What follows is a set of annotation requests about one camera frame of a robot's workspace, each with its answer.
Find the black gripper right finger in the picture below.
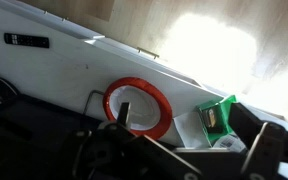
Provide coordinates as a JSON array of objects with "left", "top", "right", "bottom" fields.
[{"left": 228, "top": 102, "right": 268, "bottom": 151}]

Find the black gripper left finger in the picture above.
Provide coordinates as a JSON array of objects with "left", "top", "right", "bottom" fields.
[{"left": 117, "top": 101, "right": 132, "bottom": 129}]

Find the black remote control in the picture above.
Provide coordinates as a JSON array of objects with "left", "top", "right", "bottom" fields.
[{"left": 3, "top": 32, "right": 51, "bottom": 50}]

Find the green open box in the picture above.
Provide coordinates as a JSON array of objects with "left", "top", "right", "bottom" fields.
[{"left": 196, "top": 94, "right": 238, "bottom": 147}]

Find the printed paper leaflet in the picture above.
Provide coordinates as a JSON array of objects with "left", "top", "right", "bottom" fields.
[{"left": 213, "top": 133, "right": 248, "bottom": 153}]

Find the small yellow packet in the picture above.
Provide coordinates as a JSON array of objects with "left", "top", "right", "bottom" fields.
[{"left": 206, "top": 108, "right": 218, "bottom": 129}]

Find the red rimmed white bowl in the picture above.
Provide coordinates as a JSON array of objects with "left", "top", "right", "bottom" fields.
[{"left": 102, "top": 76, "right": 174, "bottom": 141}]

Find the white paper sheet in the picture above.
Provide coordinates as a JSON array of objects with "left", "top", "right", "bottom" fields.
[{"left": 172, "top": 111, "right": 215, "bottom": 149}]

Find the white TV stand cabinet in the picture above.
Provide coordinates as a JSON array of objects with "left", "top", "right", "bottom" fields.
[{"left": 0, "top": 0, "right": 288, "bottom": 180}]

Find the metal drawer handle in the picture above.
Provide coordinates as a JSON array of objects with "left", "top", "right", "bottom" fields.
[{"left": 136, "top": 46, "right": 160, "bottom": 60}]

